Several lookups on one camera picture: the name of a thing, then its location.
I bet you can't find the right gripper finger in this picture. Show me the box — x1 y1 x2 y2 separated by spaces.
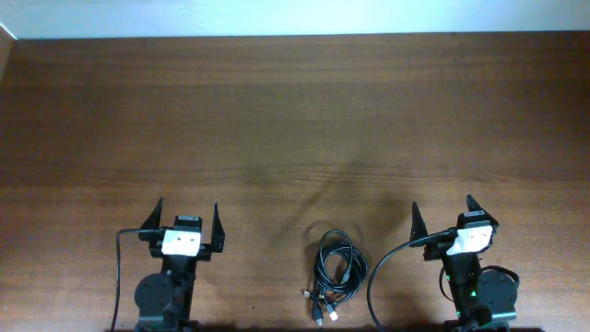
465 195 500 227
409 201 429 243

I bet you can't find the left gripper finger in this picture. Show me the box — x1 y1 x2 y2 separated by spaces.
140 197 163 231
211 201 225 253

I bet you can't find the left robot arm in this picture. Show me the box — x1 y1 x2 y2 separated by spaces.
135 199 225 332

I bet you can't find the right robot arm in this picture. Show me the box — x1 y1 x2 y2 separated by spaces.
409 195 520 331

